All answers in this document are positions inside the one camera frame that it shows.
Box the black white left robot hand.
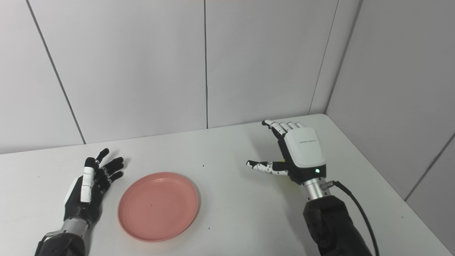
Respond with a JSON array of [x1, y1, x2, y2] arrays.
[[63, 148, 125, 225]]

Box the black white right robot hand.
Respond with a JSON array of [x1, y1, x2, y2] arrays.
[[246, 119, 328, 186]]

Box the pink round plate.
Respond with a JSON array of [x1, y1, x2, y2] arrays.
[[117, 172, 200, 243]]

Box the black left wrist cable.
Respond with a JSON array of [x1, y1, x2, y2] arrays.
[[35, 230, 59, 251]]

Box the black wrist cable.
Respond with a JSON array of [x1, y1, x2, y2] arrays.
[[319, 180, 380, 256], [35, 230, 59, 251]]

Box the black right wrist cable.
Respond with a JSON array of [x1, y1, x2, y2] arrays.
[[319, 180, 380, 256]]

